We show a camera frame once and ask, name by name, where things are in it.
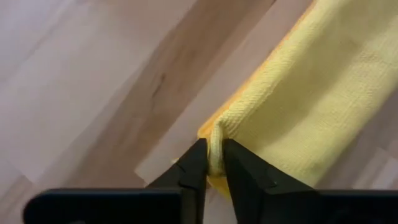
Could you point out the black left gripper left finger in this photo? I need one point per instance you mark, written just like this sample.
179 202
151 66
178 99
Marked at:
189 177

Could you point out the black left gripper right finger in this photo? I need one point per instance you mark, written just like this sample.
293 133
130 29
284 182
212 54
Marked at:
252 183

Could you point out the yellow microfiber towel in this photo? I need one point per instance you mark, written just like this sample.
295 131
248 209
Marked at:
311 93

